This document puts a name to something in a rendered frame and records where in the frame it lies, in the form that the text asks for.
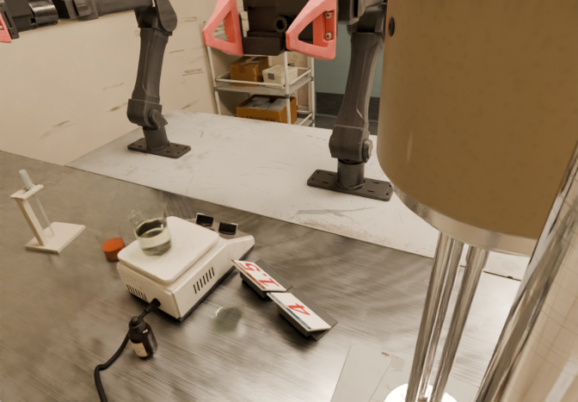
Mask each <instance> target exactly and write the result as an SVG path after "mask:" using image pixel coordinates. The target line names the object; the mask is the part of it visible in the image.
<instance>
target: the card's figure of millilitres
mask: <svg viewBox="0 0 578 402"><path fill-rule="evenodd" d="M236 262H237V263H238V264H239V265H240V266H242V267H243V268H244V269H245V270H246V271H247V272H249V273H250V274H251V275H252V276H253V277H254V278H255V279H256V280H257V281H258V282H259V283H261V284H262V285H263V286H264V287H265V288H282V287H281V286H280V285H279V284H277V283H276V282H275V281H274V280H272V279H271V278H270V277H269V276H268V275H266V274H265V273H264V272H263V271H261V270H260V269H259V268H258V267H256V266H255V265H254V264H253V263H247V262H240V261H236Z"/></svg>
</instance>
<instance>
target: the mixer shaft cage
mask: <svg viewBox="0 0 578 402"><path fill-rule="evenodd" d="M464 246H465V243H462V242H460V241H457V240H456V239H454V238H451V237H449V236H447V235H445V234H444V233H442V232H439V236H438V240H437V244H436V249H435V253H434V257H433V265H432V269H431V274H430V278H429V282H428V286H427V294H426V299H425V303H424V307H423V311H422V315H421V323H420V328H419V332H418V336H417V340H416V345H415V353H414V357H413V361H412V365H411V369H410V374H409V382H408V383H407V384H403V385H401V386H399V387H396V388H395V389H393V390H392V391H391V392H390V393H389V394H388V395H387V396H386V398H385V399H384V402H458V401H457V400H456V399H454V398H453V397H452V396H451V395H449V394H448V393H446V389H447V385H448V382H449V380H450V377H451V374H452V369H453V366H454V363H455V360H456V357H457V354H458V350H459V346H460V344H461V341H462V338H463V335H464V330H465V327H466V325H467V321H468V318H469V316H470V311H471V308H472V305H473V302H474V299H475V296H476V293H477V289H478V286H479V282H480V280H481V277H482V274H483V269H484V268H486V267H487V264H488V261H489V257H490V254H491V251H488V250H482V249H479V248H477V247H474V246H471V245H469V248H468V250H467V254H466V258H465V261H466V265H465V268H464V274H463V277H462V281H461V284H460V287H459V290H458V296H457V299H456V303H455V306H454V309H453V313H452V318H451V322H450V324H449V328H448V332H447V334H446V340H445V343H444V347H443V350H442V353H441V357H440V362H439V366H438V369H437V372H436V375H435V379H434V382H433V385H432V386H431V385H428V384H429V381H430V377H431V374H432V371H433V367H434V361H435V357H436V355H437V351H438V348H439V344H440V338H441V335H442V331H443V328H444V324H445V321H446V315H447V312H448V308H449V305H450V301H451V297H452V292H453V289H454V285H455V281H456V279H457V275H458V269H459V265H460V262H461V259H462V255H463V252H464Z"/></svg>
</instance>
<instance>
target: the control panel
mask: <svg viewBox="0 0 578 402"><path fill-rule="evenodd" d="M186 221H188V222H191V223H193V224H195V225H197V226H201V225H198V224H196V223H195V222H196V220H186ZM204 228H206V229H208V230H211V229H214V230H215V231H214V232H216V233H218V235H219V236H220V237H221V238H224V239H233V238H241V237H246V236H250V235H249V234H248V233H245V232H240V231H238V230H237V231H236V234H235V235H226V234H223V233H220V232H219V231H218V228H219V223H217V222H214V221H213V223H212V226H207V227H204Z"/></svg>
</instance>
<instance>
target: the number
mask: <svg viewBox="0 0 578 402"><path fill-rule="evenodd" d="M273 295H274V296H275V297H277V298H278V299H279V300H280V301H281V302H282V303H284V304H285V305H286V306H287V307H288V308H289V309H291V310H292V311H293V312H294V313H295V314H296V315H298V316H299V317H300V318H301V319H302V320H303V321H304V322H305V323H306V324H307V325H308V326H309V327H322V326H327V325H326V324H325V323H324V322H323V321H322V320H321V319H319V318H318V317H317V316H316V315H314V314H313V313H312V312H311V311H309V310H308V309H307V308H306V307H305V306H303V305H302V304H301V303H300V302H298V301H297V300H296V299H295V298H293V297H292V296H291V295H290V294H273Z"/></svg>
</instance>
